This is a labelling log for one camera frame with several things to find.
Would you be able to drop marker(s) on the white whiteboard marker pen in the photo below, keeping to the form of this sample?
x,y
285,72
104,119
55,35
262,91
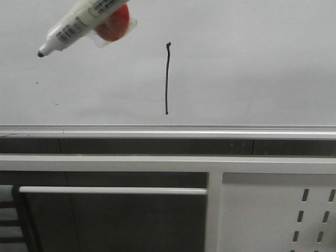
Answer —
x,y
78,23

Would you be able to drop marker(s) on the white perforated metal panel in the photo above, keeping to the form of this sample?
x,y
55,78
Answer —
x,y
277,212

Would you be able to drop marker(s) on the red round magnet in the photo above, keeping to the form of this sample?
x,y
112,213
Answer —
x,y
113,28

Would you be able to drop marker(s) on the whiteboard with aluminium frame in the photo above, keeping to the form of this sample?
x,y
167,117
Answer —
x,y
216,69

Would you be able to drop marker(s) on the white horizontal metal rod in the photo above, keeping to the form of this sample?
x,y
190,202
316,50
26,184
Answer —
x,y
113,190

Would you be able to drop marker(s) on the white metal stand frame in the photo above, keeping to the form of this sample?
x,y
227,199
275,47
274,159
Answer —
x,y
215,166

